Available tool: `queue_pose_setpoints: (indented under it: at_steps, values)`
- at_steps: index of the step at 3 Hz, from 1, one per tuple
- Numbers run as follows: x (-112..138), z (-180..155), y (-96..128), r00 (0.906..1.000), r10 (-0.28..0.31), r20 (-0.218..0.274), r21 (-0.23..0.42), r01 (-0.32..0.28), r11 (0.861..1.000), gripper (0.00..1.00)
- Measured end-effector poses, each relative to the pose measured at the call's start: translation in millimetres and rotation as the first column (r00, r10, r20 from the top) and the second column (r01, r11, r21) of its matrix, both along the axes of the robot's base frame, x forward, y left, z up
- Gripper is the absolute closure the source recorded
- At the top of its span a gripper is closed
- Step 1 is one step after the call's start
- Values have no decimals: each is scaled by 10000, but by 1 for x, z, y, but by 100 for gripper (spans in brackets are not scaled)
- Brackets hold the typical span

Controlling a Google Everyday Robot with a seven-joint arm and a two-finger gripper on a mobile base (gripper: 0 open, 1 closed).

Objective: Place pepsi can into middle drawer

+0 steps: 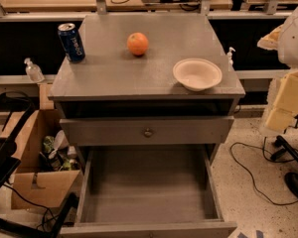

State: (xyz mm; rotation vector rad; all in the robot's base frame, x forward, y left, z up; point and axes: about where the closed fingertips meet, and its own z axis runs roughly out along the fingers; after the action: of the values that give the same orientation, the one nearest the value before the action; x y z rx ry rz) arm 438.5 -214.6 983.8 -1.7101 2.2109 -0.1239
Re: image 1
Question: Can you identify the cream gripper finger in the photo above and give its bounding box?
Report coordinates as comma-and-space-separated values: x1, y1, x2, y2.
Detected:
264, 69, 298, 132
257, 25, 282, 51

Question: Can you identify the blue pepsi can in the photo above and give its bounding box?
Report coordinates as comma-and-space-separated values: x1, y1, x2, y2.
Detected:
58, 23, 85, 62

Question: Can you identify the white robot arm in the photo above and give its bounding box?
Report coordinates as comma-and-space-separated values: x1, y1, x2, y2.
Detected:
257, 7, 298, 134

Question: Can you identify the grey wooden drawer cabinet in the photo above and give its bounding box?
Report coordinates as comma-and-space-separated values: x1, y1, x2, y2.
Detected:
49, 13, 244, 158

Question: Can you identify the closed grey top drawer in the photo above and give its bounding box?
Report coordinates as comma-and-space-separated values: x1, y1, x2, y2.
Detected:
60, 116, 233, 146

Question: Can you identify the open grey middle drawer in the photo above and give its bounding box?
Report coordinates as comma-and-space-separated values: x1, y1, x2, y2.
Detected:
61, 145, 237, 238

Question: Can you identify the small white pump bottle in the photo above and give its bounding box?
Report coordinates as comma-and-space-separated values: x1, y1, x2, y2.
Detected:
226, 47, 235, 69

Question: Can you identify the white paper bowl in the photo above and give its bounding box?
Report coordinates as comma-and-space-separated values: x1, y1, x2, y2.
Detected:
173, 59, 223, 91

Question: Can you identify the black stand base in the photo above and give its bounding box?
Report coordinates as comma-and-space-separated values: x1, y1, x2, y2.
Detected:
270, 136, 298, 198

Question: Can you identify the orange fruit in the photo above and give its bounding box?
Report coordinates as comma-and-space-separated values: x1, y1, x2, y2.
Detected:
127, 33, 149, 56

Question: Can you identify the clear sanitizer pump bottle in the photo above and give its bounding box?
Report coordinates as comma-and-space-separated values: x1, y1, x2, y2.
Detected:
24, 58, 45, 83

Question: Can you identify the open cardboard box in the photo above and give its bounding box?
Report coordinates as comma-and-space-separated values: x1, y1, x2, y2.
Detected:
10, 82, 84, 211

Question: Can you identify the black floor cable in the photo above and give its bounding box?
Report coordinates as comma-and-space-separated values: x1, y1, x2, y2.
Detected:
228, 136, 298, 207

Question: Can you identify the black chair frame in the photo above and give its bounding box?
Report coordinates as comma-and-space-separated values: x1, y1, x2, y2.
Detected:
0, 91, 78, 238

